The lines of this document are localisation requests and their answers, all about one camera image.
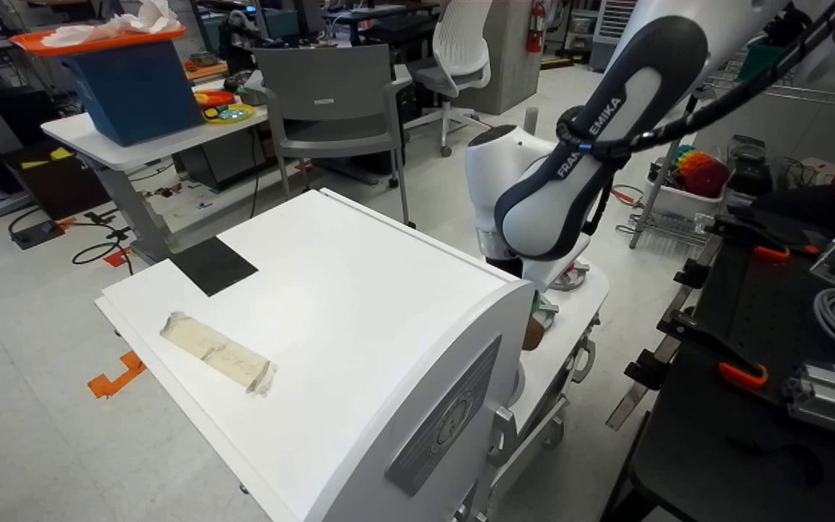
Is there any grey chair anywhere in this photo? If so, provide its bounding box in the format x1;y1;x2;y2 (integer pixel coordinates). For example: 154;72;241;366
252;41;418;227

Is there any black clamp with orange handle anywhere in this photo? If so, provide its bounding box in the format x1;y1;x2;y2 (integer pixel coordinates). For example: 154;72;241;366
714;215;826;268
656;314;771;394

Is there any white office chair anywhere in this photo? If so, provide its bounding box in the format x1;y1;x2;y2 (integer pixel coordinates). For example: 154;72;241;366
407;0;495;160

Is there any black perforated work table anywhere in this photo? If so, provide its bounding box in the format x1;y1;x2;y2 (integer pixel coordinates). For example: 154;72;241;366
600;215;835;522

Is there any white crumpled plastic sheet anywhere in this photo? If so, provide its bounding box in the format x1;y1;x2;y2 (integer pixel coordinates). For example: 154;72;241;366
39;0;183;49

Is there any white toy kitchen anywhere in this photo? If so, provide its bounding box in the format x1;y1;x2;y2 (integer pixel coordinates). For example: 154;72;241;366
94;185;615;522

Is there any white wire cart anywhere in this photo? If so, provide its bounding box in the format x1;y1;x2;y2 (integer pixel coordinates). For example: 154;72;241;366
626;141;731;253

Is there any grey metal strip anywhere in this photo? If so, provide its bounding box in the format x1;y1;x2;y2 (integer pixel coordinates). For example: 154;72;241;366
604;381;653;436

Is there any blue plastic bin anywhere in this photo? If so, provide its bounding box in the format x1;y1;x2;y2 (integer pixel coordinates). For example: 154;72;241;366
54;38;204;147

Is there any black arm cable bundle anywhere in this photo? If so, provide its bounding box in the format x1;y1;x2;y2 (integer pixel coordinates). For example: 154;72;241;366
618;0;835;156

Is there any orange and green toy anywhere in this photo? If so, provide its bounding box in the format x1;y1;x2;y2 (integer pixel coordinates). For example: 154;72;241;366
673;146;734;201

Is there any orange tape mark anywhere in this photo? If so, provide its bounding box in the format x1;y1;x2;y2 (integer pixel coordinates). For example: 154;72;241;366
85;349;149;400

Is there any red fire extinguisher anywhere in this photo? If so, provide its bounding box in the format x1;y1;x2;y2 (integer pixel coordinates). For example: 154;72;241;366
524;0;547;59

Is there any black square patch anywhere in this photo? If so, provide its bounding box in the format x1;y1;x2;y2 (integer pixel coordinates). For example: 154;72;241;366
168;234;260;298

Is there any colourful toys pile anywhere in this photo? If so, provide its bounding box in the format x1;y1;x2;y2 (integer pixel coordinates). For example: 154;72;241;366
192;83;260;128

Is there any orange bin lid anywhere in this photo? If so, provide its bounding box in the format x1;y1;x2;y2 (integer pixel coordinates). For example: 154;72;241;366
10;23;188;60

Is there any white side table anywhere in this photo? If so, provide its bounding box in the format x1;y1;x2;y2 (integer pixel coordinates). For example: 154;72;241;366
39;102;289;265

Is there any black power box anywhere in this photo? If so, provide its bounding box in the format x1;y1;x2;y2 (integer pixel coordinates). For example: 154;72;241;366
10;215;66;253

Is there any black floor cable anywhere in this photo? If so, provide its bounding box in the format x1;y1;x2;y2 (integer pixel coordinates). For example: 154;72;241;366
66;207;136;270

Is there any brown toy block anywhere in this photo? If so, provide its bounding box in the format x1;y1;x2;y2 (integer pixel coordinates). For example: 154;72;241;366
523;311;547;355

